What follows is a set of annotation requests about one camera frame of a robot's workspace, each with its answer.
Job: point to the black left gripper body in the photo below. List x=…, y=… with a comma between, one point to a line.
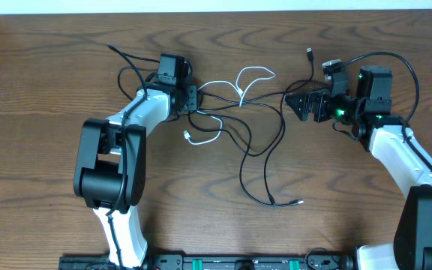
x=188, y=99

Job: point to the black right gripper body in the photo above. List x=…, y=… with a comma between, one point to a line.
x=342, y=106

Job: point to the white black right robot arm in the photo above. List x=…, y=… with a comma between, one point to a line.
x=391, y=141

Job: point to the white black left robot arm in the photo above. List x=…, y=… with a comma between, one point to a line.
x=110, y=173

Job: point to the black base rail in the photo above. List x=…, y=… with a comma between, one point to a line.
x=317, y=261

